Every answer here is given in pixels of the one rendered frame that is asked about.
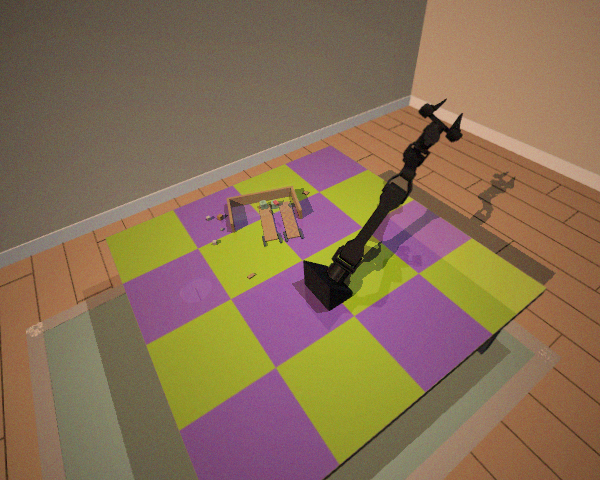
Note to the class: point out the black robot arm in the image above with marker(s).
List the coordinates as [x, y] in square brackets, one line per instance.
[391, 198]

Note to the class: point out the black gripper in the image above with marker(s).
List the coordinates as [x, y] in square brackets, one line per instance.
[453, 133]

